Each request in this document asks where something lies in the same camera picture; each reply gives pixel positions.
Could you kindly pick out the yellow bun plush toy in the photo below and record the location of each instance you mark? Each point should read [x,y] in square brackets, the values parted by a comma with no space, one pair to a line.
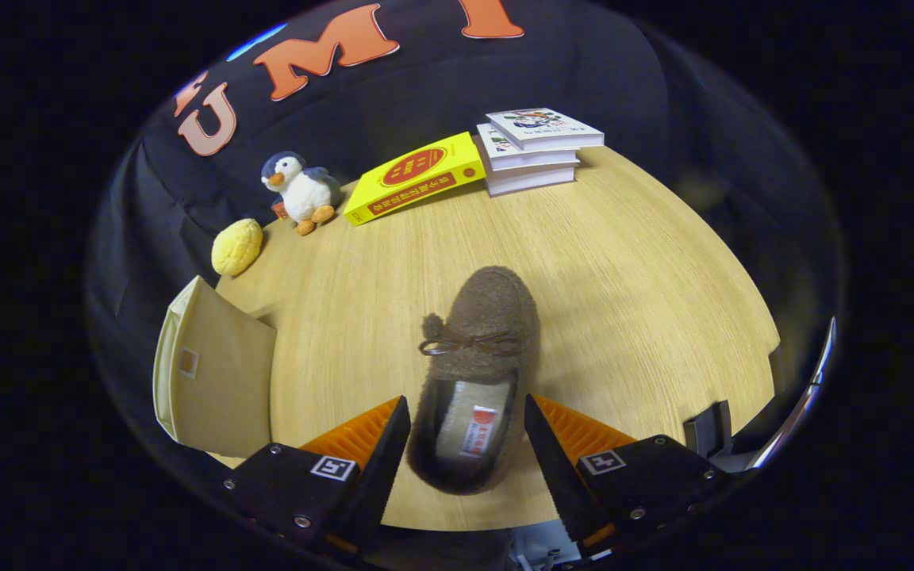
[236,247]

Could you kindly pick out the penguin plush toy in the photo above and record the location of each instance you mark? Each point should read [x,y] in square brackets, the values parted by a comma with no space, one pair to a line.
[305,190]

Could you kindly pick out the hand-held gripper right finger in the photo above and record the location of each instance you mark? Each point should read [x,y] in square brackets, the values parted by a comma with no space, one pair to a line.
[556,468]

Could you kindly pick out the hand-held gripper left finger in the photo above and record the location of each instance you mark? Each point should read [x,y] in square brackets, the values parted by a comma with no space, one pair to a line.
[382,468]

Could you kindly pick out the white book with bird print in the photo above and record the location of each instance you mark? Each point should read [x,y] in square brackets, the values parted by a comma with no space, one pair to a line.
[544,127]

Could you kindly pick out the black backdrop cloth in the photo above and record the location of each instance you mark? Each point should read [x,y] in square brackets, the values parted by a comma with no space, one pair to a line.
[425,103]

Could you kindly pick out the yellow book with red circle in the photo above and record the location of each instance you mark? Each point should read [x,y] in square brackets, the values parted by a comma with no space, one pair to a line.
[417,178]

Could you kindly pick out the cream fabric storage box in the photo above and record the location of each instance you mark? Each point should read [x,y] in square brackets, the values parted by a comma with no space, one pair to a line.
[219,381]

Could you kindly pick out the brown fuzzy shoe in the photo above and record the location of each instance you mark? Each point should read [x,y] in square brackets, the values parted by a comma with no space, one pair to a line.
[489,301]

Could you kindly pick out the dark grey bracket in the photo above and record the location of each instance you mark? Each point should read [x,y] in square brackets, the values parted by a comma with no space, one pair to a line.
[707,432]

